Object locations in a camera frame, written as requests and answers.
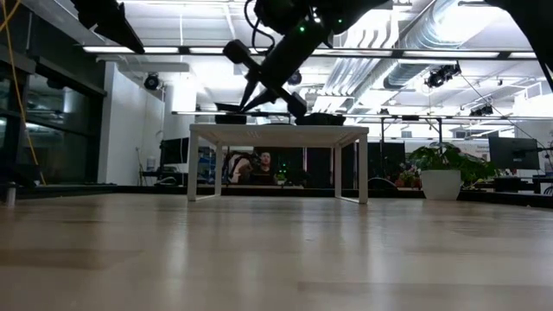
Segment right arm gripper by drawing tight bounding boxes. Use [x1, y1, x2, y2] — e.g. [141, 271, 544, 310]
[221, 24, 309, 118]

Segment long ceiling light bar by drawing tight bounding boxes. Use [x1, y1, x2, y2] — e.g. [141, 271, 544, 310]
[81, 45, 539, 60]

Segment person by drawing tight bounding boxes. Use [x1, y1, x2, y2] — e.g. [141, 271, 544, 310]
[222, 150, 257, 186]
[250, 150, 277, 186]

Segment black partition screen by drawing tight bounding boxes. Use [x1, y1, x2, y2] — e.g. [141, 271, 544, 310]
[257, 146, 407, 189]

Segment white perforated metal shelf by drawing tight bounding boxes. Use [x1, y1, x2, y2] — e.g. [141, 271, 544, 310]
[187, 123, 371, 205]

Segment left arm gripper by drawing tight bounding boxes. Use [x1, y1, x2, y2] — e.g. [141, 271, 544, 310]
[71, 0, 146, 55]

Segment small grey metal post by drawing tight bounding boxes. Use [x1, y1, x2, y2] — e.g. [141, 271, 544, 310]
[4, 182, 18, 207]

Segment black overhead truss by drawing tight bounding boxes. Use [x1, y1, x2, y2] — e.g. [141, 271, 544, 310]
[171, 110, 553, 122]

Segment small potted green plant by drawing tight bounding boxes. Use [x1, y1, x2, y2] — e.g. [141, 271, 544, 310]
[408, 141, 502, 202]

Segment large black computer monitor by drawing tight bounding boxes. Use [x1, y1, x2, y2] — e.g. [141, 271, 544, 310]
[487, 136, 541, 171]

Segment yellow extension cable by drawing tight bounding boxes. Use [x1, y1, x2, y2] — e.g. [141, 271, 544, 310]
[0, 0, 48, 187]

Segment black ceiling spotlight cluster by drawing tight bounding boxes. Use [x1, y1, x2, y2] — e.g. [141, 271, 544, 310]
[424, 62, 462, 89]

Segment blue storage bins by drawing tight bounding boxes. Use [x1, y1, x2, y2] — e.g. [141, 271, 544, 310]
[197, 146, 217, 185]

